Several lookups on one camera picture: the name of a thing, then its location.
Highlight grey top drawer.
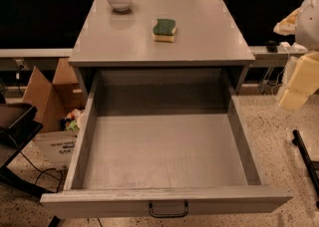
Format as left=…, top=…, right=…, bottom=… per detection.
left=41, top=68, right=292, bottom=219

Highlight grey metal drawer cabinet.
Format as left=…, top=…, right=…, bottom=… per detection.
left=69, top=0, right=254, bottom=93

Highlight black stand with tray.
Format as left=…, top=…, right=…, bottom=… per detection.
left=0, top=102, right=63, bottom=227

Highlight brown cardboard box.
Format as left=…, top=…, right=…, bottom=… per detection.
left=23, top=58, right=86, bottom=132

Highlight black device on shelf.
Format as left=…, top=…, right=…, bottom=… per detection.
left=265, top=41, right=278, bottom=53

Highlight black floor cable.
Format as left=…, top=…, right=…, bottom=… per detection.
left=18, top=150, right=65, bottom=193

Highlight white power strip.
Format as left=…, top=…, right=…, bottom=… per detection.
left=292, top=43, right=307, bottom=53

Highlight black top drawer handle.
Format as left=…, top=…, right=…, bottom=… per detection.
left=149, top=202, right=189, bottom=219

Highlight green and yellow sponge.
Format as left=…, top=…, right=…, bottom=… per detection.
left=153, top=19, right=176, bottom=43

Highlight white printed cardboard box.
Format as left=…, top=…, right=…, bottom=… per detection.
left=34, top=130, right=78, bottom=170

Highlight black bar at right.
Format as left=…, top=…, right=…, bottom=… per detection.
left=292, top=129, right=319, bottom=208

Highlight white power adapter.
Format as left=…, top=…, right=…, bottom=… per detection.
left=278, top=42, right=291, bottom=52

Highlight colourful items in box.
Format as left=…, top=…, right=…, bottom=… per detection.
left=61, top=109, right=84, bottom=131

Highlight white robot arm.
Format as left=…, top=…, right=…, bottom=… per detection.
left=273, top=0, right=319, bottom=111

